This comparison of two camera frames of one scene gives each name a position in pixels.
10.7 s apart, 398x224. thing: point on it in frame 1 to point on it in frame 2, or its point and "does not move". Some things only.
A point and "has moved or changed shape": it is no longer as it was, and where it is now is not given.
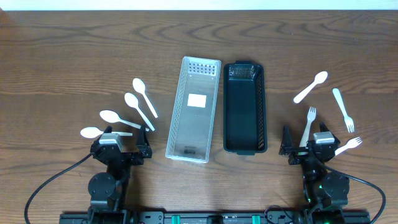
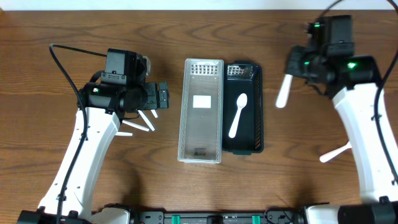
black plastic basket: (244, 107) does not move
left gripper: (126, 155) to (162, 95)
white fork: (349, 121) has moved or changed shape
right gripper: (286, 147) to (296, 52)
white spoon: (319, 78) to (242, 101)
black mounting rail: (290, 217) does not move
